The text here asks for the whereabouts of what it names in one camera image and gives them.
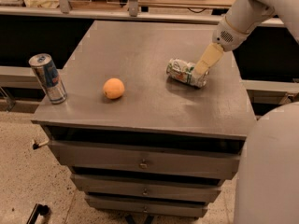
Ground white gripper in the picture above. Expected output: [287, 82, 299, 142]
[192, 16, 249, 78]

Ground white green 7up can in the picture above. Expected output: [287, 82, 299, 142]
[166, 58, 209, 88]

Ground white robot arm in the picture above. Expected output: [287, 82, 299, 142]
[192, 0, 299, 224]

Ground blue silver Red Bull can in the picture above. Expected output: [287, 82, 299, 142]
[29, 53, 67, 105]

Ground grey drawer cabinet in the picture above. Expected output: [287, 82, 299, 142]
[31, 20, 258, 218]

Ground orange fruit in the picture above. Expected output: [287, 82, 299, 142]
[103, 78, 125, 99]

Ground top grey drawer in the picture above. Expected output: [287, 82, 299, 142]
[49, 140, 239, 179]

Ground grey drawer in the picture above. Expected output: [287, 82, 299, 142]
[71, 174, 221, 203]
[49, 140, 239, 179]
[85, 195, 207, 217]

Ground bottom grey drawer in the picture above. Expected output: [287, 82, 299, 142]
[85, 195, 207, 217]

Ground middle grey drawer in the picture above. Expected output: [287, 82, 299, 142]
[71, 174, 221, 203]

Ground black stand leg left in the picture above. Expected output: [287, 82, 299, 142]
[26, 203, 50, 224]

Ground grey metal shelf rail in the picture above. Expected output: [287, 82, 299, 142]
[0, 0, 286, 28]

